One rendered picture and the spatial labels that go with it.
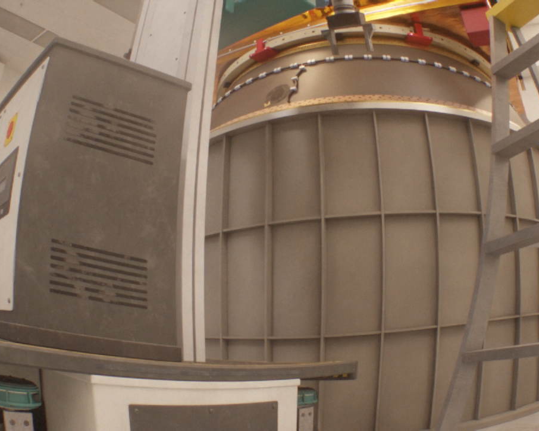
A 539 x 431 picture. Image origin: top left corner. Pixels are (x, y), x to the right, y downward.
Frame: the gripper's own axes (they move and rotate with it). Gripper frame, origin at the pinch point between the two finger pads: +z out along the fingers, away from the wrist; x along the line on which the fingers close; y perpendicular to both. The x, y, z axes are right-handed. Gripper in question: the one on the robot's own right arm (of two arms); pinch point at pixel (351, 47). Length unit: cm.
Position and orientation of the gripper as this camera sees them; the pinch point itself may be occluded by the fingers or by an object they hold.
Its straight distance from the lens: 178.0
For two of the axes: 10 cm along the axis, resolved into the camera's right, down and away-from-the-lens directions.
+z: 1.2, 9.8, 1.6
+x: 8.2, -0.1, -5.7
